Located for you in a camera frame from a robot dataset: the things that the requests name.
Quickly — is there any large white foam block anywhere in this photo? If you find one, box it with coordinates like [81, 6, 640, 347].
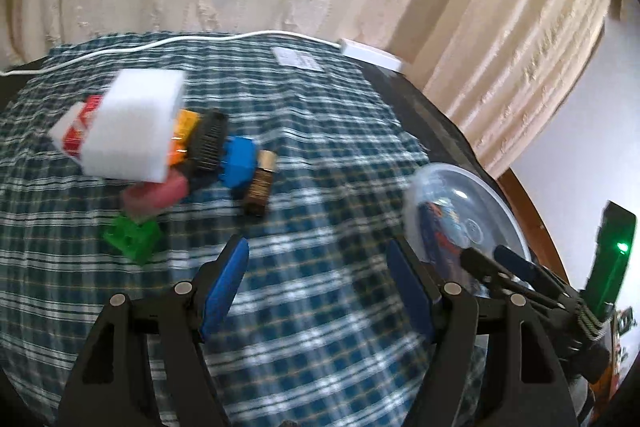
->
[79, 68, 186, 183]

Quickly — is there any blue toy brick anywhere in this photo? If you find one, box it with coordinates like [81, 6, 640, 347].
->
[219, 135, 257, 196]

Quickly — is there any blue red comic packet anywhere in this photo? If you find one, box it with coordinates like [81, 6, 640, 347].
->
[418, 202, 471, 285]

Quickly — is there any clear plastic bowl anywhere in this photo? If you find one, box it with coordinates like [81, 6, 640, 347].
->
[404, 162, 532, 297]

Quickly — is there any green lit device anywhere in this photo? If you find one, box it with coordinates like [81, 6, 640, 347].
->
[582, 202, 637, 323]

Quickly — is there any green toy brick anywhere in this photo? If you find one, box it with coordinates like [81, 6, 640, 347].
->
[102, 215, 163, 265]

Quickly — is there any pink eraser block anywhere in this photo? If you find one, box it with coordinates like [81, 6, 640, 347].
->
[120, 169, 189, 221]

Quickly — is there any blue plaid cloth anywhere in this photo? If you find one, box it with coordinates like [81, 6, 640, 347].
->
[1, 34, 432, 426]

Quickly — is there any orange toy piece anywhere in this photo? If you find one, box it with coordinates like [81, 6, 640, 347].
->
[167, 135, 188, 167]

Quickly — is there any black comb brush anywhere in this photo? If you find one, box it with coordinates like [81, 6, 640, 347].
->
[175, 109, 229, 193]

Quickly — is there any red white card box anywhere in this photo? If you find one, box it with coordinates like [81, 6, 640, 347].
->
[48, 94, 102, 165]

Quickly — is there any white power strip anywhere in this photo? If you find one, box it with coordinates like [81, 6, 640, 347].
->
[338, 39, 404, 72]

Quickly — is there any yellow toy brick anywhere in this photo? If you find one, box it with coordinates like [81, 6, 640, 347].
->
[172, 109, 201, 142]

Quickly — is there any white paper label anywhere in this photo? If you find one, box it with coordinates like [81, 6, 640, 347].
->
[271, 46, 322, 72]

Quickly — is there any white power cable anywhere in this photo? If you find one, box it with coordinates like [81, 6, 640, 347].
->
[0, 29, 344, 78]

